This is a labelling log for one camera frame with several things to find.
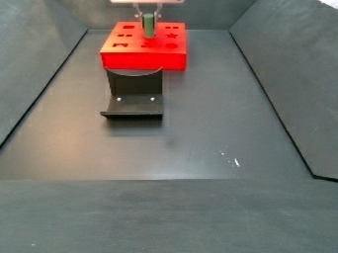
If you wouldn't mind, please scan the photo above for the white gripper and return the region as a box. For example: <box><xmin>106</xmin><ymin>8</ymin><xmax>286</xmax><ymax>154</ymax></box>
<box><xmin>110</xmin><ymin>0</ymin><xmax>185</xmax><ymax>20</ymax></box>

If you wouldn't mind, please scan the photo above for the green cylinder peg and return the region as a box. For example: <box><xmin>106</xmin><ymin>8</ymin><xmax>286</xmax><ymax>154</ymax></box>
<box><xmin>143</xmin><ymin>13</ymin><xmax>155</xmax><ymax>39</ymax></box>

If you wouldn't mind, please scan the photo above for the red shape sorter block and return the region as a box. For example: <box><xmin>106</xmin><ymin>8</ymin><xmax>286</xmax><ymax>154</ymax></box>
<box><xmin>101</xmin><ymin>22</ymin><xmax>187</xmax><ymax>70</ymax></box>

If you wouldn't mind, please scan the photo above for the black curved holder stand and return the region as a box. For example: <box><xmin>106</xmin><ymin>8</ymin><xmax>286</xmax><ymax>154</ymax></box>
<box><xmin>101</xmin><ymin>69</ymin><xmax>165</xmax><ymax>119</ymax></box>

